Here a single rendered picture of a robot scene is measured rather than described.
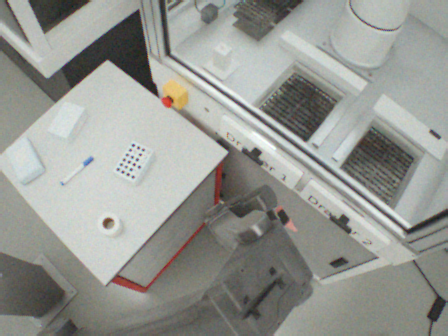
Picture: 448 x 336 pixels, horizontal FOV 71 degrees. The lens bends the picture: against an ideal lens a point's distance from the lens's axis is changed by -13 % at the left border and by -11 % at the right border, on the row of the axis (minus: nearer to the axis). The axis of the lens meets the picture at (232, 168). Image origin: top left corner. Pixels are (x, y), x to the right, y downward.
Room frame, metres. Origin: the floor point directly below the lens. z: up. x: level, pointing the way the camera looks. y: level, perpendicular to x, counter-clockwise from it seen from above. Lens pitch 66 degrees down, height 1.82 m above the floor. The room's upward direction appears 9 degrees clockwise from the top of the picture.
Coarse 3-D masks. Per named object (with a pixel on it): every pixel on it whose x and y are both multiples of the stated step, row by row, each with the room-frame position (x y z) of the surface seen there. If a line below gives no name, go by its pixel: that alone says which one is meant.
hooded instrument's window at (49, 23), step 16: (0, 0) 0.74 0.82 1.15; (32, 0) 0.77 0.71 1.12; (48, 0) 0.81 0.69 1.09; (64, 0) 0.86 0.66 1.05; (80, 0) 0.90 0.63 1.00; (96, 0) 0.96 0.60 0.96; (0, 16) 0.81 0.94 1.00; (48, 16) 0.79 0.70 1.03; (64, 16) 0.84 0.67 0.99; (16, 32) 0.75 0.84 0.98; (48, 32) 0.77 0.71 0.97
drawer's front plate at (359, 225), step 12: (312, 180) 0.39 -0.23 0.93; (300, 192) 0.38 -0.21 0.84; (312, 192) 0.37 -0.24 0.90; (324, 192) 0.36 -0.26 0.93; (312, 204) 0.36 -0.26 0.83; (324, 204) 0.34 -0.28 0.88; (336, 204) 0.33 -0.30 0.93; (336, 216) 0.32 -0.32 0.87; (348, 216) 0.31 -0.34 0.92; (360, 216) 0.31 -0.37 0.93; (360, 228) 0.28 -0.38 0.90; (372, 228) 0.28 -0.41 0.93; (360, 240) 0.26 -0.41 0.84; (372, 240) 0.25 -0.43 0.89; (384, 240) 0.25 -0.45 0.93
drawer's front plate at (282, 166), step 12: (228, 120) 0.54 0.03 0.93; (228, 132) 0.53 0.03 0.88; (240, 132) 0.51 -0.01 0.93; (240, 144) 0.50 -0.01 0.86; (252, 144) 0.48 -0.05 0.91; (264, 144) 0.48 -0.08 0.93; (264, 156) 0.46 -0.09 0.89; (276, 156) 0.45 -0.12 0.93; (264, 168) 0.45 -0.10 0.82; (276, 168) 0.43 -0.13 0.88; (288, 168) 0.42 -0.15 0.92; (288, 180) 0.41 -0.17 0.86
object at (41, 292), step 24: (0, 264) 0.00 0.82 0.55; (24, 264) 0.03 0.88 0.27; (48, 264) 0.07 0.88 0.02; (0, 288) -0.09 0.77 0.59; (24, 288) -0.07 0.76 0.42; (48, 288) -0.05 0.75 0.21; (72, 288) -0.02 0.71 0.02; (0, 312) -0.19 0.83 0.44; (24, 312) -0.18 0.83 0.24; (48, 312) -0.17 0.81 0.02
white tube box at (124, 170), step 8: (136, 144) 0.47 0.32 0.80; (128, 152) 0.44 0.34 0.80; (144, 152) 0.45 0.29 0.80; (152, 152) 0.46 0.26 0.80; (120, 160) 0.41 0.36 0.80; (128, 160) 0.41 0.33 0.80; (136, 160) 0.42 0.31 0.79; (144, 160) 0.42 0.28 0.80; (120, 168) 0.38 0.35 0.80; (128, 168) 0.39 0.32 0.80; (136, 168) 0.39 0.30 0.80; (144, 168) 0.40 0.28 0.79; (120, 176) 0.36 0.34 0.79; (128, 176) 0.36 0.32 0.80; (136, 176) 0.37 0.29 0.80; (136, 184) 0.35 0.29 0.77
